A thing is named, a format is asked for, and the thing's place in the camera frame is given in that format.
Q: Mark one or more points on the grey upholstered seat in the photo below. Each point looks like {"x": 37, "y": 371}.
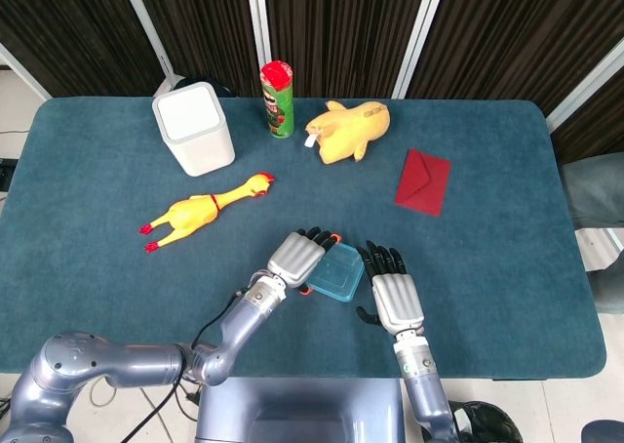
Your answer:
{"x": 595, "y": 189}

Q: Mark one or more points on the left silver hand orange fingertips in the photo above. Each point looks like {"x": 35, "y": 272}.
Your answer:
{"x": 295, "y": 257}

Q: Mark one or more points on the teal container lid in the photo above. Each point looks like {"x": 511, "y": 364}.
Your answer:
{"x": 339, "y": 269}

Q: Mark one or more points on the right silver hand black fingers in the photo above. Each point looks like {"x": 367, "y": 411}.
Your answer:
{"x": 397, "y": 299}

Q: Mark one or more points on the yellow rubber chicken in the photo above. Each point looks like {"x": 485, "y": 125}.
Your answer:
{"x": 190, "y": 213}

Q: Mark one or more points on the black waste bin with bag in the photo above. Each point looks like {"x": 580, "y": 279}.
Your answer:
{"x": 487, "y": 423}

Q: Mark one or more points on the black floor power strip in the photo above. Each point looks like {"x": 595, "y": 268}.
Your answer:
{"x": 6, "y": 174}

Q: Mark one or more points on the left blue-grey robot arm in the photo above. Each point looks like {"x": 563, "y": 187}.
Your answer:
{"x": 122, "y": 365}

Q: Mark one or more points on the blue-grey robot torso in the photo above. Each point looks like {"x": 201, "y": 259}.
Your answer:
{"x": 297, "y": 409}

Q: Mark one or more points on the yellow plush chicken toy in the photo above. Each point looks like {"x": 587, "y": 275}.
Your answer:
{"x": 348, "y": 128}

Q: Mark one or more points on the green Pringles can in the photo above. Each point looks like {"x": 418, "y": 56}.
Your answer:
{"x": 279, "y": 106}

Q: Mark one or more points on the white partition post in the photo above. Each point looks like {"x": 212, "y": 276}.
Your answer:
{"x": 585, "y": 89}
{"x": 22, "y": 74}
{"x": 151, "y": 33}
{"x": 258, "y": 18}
{"x": 419, "y": 33}

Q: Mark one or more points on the red envelope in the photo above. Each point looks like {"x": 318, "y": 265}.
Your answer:
{"x": 424, "y": 184}

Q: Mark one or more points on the white square trash bin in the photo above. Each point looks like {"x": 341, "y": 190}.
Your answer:
{"x": 200, "y": 140}

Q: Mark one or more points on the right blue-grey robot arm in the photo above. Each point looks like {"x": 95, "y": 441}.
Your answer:
{"x": 419, "y": 370}

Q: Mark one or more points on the teal table cloth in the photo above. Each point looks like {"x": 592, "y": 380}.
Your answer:
{"x": 487, "y": 292}

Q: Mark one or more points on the clear plastic container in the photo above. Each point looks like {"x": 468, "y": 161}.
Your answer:
{"x": 343, "y": 294}

